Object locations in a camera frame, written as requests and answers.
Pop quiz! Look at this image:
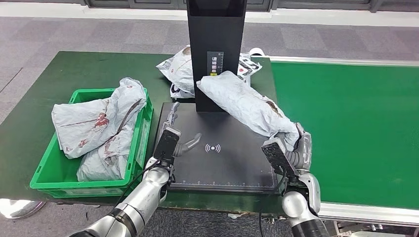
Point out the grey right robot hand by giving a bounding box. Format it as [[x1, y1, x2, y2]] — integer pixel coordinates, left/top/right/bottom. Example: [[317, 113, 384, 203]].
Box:
[[276, 122, 313, 172]]

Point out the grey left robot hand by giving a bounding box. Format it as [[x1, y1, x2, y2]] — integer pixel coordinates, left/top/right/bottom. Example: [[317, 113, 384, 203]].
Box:
[[163, 102, 203, 158]]

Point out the grey parcel bag red print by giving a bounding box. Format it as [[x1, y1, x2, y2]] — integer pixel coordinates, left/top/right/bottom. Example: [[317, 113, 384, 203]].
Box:
[[51, 77, 148, 160], [76, 144, 131, 183], [196, 71, 300, 151]]

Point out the green conveyor belt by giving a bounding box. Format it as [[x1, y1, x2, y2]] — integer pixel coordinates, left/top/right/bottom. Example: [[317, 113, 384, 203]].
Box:
[[271, 61, 419, 210]]

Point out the black inbound scanning machine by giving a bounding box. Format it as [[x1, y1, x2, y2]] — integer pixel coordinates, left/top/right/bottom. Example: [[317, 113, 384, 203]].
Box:
[[155, 0, 284, 194]]

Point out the white bag with red print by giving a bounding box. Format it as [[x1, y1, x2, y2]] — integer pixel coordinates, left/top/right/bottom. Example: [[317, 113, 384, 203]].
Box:
[[170, 78, 252, 99]]

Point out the white bag with black print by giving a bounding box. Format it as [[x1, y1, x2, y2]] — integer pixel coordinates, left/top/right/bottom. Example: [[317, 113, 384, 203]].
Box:
[[156, 45, 262, 95]]

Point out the label strip with yellow patch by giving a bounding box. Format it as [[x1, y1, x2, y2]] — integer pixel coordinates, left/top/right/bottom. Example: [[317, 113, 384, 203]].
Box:
[[207, 51, 224, 77]]

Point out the green plastic crate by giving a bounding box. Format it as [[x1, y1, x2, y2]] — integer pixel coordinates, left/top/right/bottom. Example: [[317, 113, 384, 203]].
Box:
[[29, 87, 155, 198]]

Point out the chrome round stand base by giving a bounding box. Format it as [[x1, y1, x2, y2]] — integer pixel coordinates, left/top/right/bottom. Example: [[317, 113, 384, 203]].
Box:
[[0, 198, 46, 219]]

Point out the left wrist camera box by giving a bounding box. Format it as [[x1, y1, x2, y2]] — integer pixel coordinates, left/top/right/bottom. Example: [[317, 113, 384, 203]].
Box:
[[153, 126, 182, 167]]

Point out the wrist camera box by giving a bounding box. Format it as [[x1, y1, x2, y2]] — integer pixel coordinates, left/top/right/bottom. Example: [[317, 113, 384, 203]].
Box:
[[153, 126, 182, 167], [261, 137, 299, 179]]

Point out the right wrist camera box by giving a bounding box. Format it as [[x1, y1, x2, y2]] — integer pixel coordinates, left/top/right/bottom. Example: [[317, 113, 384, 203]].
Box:
[[261, 137, 299, 179]]

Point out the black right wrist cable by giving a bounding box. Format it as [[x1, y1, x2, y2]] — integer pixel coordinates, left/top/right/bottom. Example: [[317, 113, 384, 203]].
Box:
[[258, 170, 289, 237]]

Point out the aluminium conveyor frame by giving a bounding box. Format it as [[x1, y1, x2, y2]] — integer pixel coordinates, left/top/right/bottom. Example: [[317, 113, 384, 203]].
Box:
[[268, 55, 419, 237]]

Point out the grey window frame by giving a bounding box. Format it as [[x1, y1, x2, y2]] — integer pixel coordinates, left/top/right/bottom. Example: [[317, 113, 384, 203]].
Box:
[[82, 0, 419, 10]]

